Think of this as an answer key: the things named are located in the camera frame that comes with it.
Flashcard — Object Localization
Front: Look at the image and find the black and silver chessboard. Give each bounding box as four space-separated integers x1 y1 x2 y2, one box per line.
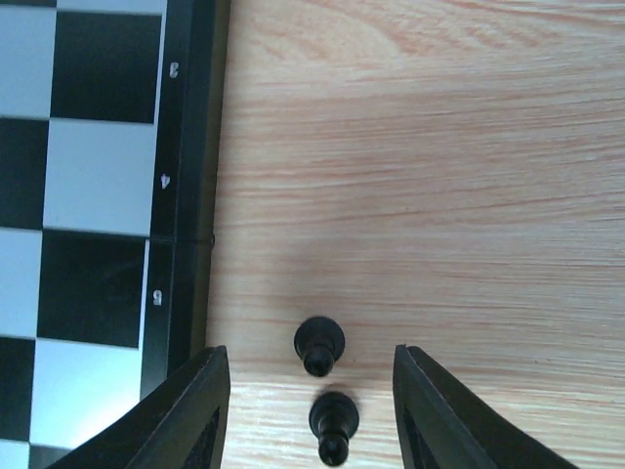
1 1 230 468

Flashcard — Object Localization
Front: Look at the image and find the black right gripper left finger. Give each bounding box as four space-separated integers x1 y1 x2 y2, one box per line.
52 346 230 469

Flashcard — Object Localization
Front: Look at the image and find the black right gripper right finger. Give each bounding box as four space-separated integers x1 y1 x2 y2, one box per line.
393 345 574 469

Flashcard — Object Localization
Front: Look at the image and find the black pawn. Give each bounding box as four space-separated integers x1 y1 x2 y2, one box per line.
309 391 359 467
294 316 346 377

